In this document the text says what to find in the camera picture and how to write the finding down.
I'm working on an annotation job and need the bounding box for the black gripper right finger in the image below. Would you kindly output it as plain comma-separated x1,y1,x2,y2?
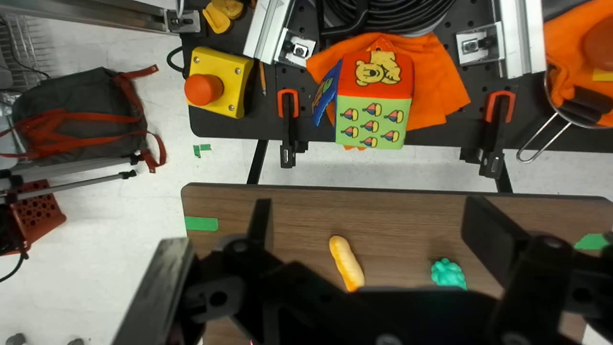
460,193,613,333

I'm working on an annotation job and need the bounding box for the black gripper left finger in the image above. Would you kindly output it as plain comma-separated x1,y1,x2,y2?
194,197,334,308

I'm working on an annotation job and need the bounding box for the long green tape strip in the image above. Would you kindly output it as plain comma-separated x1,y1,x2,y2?
184,216,221,234

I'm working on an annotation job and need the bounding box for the small green toy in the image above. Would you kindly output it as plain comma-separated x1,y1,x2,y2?
429,257,468,291

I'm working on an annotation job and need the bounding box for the orange black clamp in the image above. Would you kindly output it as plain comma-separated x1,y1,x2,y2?
276,86,313,170
460,90,519,180

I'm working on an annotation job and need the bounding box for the yellow toy corn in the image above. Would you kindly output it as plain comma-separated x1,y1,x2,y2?
328,234,368,293

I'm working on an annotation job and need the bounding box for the short green tape strip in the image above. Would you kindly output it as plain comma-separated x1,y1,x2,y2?
573,232,613,253

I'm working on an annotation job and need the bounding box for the black perforated base board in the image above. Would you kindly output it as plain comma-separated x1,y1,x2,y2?
178,0,613,155

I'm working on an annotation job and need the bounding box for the orange pencil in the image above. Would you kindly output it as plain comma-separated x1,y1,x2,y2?
257,59,270,98

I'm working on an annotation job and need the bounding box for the yellow emergency stop box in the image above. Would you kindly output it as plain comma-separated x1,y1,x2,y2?
182,44,257,121

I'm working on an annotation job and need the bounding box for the colourful plush bear cube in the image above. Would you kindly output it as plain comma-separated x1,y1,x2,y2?
311,52,416,153

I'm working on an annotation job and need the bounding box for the orange cloth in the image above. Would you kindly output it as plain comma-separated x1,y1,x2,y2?
542,0,613,128
305,32,473,132

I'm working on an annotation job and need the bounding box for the silver aluminium extrusion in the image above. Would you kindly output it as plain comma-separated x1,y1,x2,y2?
242,0,297,65
496,0,548,82

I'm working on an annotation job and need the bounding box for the black metal rod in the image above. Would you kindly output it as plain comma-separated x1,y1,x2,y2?
0,167,140,201

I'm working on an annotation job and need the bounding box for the yellow plastic object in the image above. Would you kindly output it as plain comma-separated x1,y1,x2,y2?
201,0,247,36

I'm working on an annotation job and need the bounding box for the red perforated block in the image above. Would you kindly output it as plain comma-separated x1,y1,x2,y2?
4,178,69,249

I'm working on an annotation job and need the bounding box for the black metal table frame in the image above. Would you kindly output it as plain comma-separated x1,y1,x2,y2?
245,138,518,195

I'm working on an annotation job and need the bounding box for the silver corner bracket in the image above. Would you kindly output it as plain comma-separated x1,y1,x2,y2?
282,34,318,69
454,21,508,67

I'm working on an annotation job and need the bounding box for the grey backpack with red straps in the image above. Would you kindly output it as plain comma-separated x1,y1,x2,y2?
0,63,169,176

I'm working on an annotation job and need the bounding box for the black cable coil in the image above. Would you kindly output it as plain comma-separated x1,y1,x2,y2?
316,0,460,38

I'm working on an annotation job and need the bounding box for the grey metal rail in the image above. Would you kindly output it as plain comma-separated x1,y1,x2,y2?
0,0,203,36

